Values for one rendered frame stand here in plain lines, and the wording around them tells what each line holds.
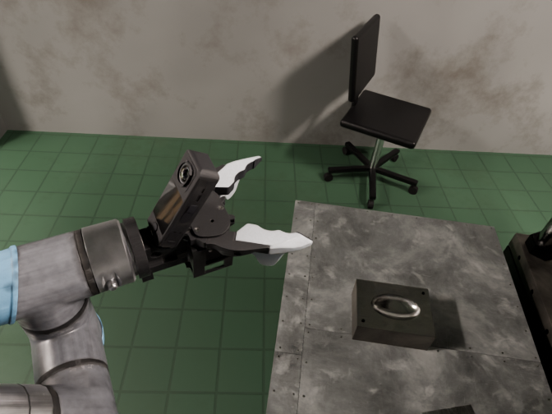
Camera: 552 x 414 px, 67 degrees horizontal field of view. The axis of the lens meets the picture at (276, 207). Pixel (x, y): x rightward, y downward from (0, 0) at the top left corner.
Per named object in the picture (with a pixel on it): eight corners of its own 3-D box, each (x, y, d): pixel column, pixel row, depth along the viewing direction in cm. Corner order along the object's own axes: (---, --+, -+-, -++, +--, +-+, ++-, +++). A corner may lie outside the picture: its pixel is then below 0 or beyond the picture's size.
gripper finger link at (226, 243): (273, 233, 51) (204, 218, 51) (274, 225, 50) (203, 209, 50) (265, 265, 48) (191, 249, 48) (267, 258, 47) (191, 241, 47)
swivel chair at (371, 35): (400, 152, 312) (445, 16, 244) (425, 211, 268) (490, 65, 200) (317, 150, 307) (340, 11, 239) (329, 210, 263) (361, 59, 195)
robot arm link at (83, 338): (50, 413, 50) (16, 372, 42) (41, 334, 57) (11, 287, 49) (118, 385, 52) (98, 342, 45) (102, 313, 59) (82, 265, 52)
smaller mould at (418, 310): (351, 339, 112) (356, 325, 107) (351, 292, 123) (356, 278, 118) (427, 351, 111) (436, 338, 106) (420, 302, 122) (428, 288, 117)
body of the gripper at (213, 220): (217, 221, 59) (129, 246, 54) (218, 179, 52) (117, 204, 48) (238, 265, 55) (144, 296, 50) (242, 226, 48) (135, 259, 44)
